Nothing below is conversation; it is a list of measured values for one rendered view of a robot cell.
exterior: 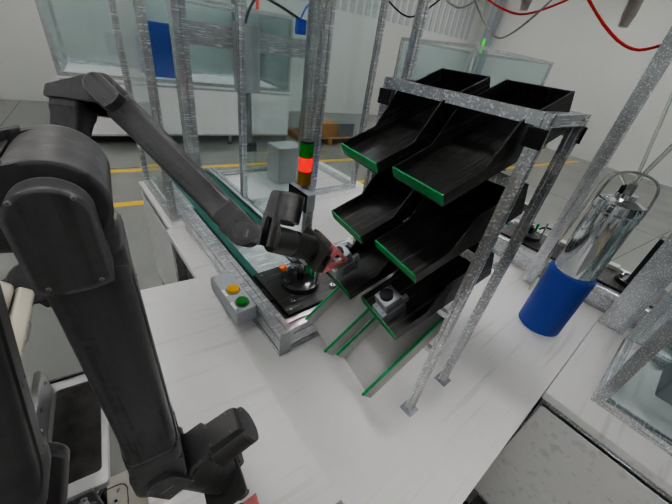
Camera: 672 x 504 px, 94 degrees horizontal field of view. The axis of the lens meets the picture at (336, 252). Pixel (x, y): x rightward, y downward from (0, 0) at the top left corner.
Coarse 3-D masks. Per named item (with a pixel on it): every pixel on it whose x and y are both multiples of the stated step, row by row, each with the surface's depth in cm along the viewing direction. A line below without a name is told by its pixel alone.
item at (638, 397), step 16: (656, 320) 106; (640, 336) 111; (624, 352) 117; (656, 368) 88; (624, 384) 95; (640, 384) 92; (656, 384) 89; (624, 400) 96; (640, 400) 93; (656, 400) 90; (640, 416) 94; (656, 416) 91; (656, 432) 92
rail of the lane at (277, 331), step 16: (192, 224) 140; (208, 240) 130; (208, 256) 134; (224, 256) 123; (224, 272) 121; (240, 272) 115; (256, 288) 109; (256, 304) 103; (272, 304) 104; (256, 320) 108; (272, 320) 98; (272, 336) 99; (288, 336) 97
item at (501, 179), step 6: (564, 132) 60; (498, 174) 55; (492, 180) 56; (498, 180) 55; (504, 180) 54; (504, 186) 54; (468, 252) 63; (468, 258) 63; (492, 264) 77; (390, 276) 82; (438, 312) 72; (444, 312) 71; (444, 318) 72
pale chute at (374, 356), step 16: (432, 320) 78; (368, 336) 86; (384, 336) 83; (416, 336) 79; (432, 336) 76; (352, 352) 86; (368, 352) 83; (384, 352) 81; (400, 352) 79; (416, 352) 76; (352, 368) 84; (368, 368) 81; (384, 368) 79; (400, 368) 77; (368, 384) 79; (384, 384) 77
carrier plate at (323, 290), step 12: (264, 276) 114; (276, 276) 115; (324, 276) 119; (264, 288) 110; (276, 288) 109; (324, 288) 113; (276, 300) 104; (288, 300) 105; (300, 300) 106; (312, 300) 107; (288, 312) 101; (300, 312) 103
